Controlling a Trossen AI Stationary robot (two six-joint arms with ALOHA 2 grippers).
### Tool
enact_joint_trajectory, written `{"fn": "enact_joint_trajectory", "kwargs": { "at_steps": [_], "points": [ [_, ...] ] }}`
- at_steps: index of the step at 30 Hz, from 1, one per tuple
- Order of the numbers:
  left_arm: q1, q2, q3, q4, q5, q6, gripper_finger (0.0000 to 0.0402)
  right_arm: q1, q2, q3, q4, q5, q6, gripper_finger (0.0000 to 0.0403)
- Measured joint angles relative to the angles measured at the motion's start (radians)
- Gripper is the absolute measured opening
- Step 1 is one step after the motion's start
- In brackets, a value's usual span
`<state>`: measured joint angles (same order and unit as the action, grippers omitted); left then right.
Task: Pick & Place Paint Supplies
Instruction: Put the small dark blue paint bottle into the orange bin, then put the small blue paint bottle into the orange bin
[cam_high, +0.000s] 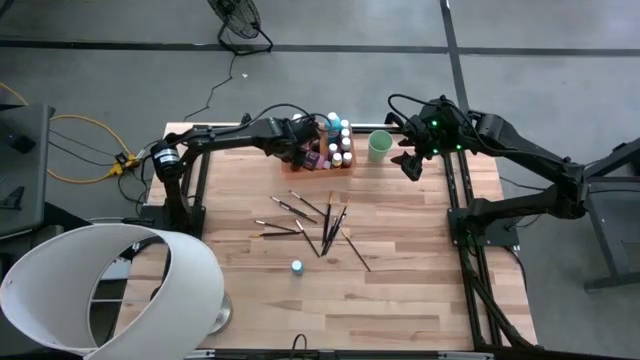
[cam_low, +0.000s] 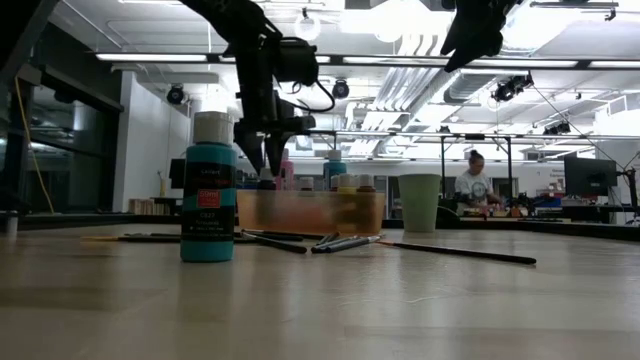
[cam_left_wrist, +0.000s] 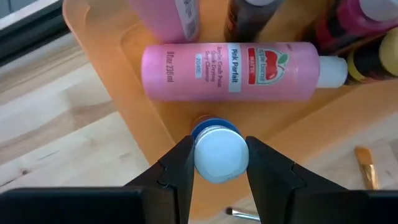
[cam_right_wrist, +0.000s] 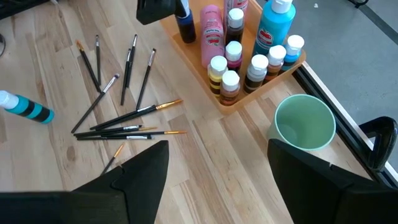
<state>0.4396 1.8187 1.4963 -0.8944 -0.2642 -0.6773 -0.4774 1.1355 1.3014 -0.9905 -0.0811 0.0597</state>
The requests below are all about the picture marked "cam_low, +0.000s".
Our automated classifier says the black ceiling track light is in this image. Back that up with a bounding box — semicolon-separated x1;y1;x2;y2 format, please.
543;120;572;136

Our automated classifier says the black computer monitor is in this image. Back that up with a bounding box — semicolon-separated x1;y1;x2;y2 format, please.
168;158;187;190
563;155;619;198

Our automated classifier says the black ceiling camera cluster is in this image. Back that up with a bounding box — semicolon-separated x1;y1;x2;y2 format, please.
491;72;535;104

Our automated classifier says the round white ceiling lamp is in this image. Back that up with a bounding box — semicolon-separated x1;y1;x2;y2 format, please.
293;9;323;42

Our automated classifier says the black metal rack frame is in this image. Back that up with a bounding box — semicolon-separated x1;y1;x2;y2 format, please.
222;127;516;192

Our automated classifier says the thick black paintbrush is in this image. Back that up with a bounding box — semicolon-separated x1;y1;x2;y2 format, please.
241;232;310;255

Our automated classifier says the long ceiling light bar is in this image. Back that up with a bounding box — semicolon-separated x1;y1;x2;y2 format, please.
94;52;640;70

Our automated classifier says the yellow cable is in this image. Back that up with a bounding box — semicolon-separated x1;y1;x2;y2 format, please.
13;74;56;214

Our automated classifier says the long black paintbrush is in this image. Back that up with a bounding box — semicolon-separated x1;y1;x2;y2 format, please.
378;240;537;266

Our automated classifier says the green plastic cup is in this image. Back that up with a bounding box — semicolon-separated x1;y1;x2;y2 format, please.
398;172;443;234

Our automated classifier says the large teal paint bottle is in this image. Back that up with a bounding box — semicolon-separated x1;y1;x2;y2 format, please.
322;149;348;191

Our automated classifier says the turquoise paint bottle black label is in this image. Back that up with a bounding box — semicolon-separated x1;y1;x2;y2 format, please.
180;111;239;264

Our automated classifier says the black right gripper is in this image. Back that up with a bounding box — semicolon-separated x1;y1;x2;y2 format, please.
440;0;524;73

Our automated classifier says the stack of wooden boards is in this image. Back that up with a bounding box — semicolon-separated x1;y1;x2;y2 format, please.
128;197;156;217

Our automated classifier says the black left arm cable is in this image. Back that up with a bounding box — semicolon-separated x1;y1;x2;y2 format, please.
287;79;337;114

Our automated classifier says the small white post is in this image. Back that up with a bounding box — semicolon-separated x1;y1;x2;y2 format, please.
0;209;24;239

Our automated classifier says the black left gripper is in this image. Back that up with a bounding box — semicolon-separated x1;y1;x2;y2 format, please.
233;37;317;177

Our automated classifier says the grey handled paintbrush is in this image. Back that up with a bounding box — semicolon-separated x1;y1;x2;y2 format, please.
311;236;359;254

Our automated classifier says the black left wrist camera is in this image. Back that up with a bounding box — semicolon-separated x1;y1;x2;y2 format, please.
273;37;320;87

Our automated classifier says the person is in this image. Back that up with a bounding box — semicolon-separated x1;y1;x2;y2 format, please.
454;148;504;217

